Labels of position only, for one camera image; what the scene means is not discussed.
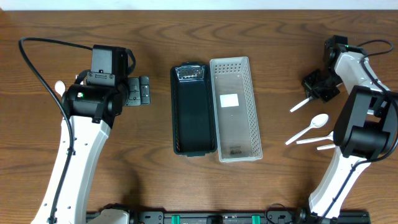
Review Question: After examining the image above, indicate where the white plastic spoon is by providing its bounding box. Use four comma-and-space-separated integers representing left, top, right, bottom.
290, 96, 313, 113
285, 113, 329, 145
296, 131, 333, 144
317, 144, 336, 151

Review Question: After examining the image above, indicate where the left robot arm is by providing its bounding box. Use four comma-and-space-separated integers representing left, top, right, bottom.
33, 45, 150, 223

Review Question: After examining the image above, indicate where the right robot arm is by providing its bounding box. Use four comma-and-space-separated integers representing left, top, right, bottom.
295, 35, 397, 223

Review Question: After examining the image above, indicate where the dark green plastic basket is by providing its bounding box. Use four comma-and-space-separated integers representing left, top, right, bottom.
170, 62, 218, 157

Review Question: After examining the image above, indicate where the white spoon on left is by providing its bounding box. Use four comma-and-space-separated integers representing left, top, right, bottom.
55, 80, 66, 97

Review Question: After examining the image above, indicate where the clear white plastic basket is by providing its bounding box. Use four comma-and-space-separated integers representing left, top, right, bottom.
210, 57, 262, 163

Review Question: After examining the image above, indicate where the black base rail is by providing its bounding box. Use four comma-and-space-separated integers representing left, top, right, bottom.
86, 203, 371, 224

